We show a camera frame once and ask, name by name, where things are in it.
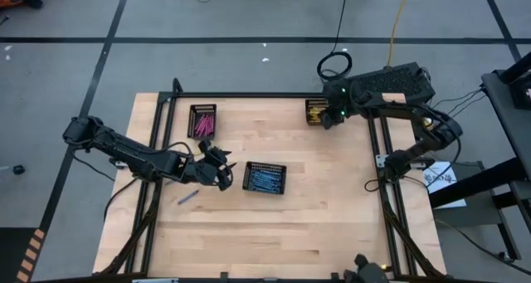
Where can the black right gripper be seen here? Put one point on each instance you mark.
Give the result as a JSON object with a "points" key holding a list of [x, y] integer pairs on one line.
{"points": [[338, 102]]}

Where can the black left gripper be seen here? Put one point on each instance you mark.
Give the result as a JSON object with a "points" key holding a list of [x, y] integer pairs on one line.
{"points": [[207, 171]]}

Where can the black plastic mesh basket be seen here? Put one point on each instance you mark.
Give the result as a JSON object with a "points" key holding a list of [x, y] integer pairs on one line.
{"points": [[265, 165], [313, 102], [191, 125]]}

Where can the pink cloth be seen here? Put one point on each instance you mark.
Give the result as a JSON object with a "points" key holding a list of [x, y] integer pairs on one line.
{"points": [[208, 125]]}

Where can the blue crayon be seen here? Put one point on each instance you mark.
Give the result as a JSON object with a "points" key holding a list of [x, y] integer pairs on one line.
{"points": [[265, 173], [188, 197], [265, 176], [265, 186], [265, 181]]}

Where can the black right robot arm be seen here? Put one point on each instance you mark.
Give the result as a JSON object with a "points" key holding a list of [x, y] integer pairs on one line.
{"points": [[435, 138]]}

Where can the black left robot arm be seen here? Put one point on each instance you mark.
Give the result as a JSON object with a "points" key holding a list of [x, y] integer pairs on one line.
{"points": [[132, 152]]}

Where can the black table clamp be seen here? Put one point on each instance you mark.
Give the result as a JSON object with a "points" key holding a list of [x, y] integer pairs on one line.
{"points": [[224, 276], [335, 276]]}

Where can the silver aluminium bar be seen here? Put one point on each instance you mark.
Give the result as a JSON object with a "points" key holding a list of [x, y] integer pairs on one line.
{"points": [[400, 281], [155, 281]]}

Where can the white printed paper sheet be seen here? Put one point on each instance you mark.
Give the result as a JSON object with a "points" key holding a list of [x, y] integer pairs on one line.
{"points": [[450, 193]]}

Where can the black equipment stand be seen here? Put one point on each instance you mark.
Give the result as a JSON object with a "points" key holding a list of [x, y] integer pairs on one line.
{"points": [[504, 108]]}

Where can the dark object with yellow light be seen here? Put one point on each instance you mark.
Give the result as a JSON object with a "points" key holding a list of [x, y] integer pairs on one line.
{"points": [[367, 272]]}

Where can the small black round object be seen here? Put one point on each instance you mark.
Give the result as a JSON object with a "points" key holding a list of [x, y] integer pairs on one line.
{"points": [[18, 169]]}

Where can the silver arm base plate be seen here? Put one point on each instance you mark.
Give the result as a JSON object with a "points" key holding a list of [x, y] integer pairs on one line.
{"points": [[381, 160], [120, 164]]}

